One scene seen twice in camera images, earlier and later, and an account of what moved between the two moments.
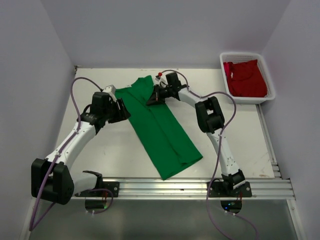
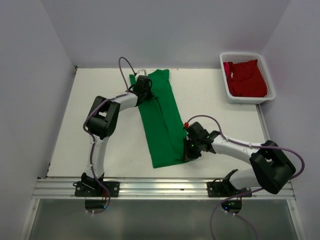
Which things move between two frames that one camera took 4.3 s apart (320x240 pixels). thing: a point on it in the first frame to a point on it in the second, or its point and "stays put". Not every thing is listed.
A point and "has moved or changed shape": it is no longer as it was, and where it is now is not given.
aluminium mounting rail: [194, 189] stays put
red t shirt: [245, 79] stays put
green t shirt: [167, 145] has moved or changed shape
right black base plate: [218, 190] stays put
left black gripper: [122, 113] to [149, 95]
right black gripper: [155, 98] to [188, 155]
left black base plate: [113, 186] stays put
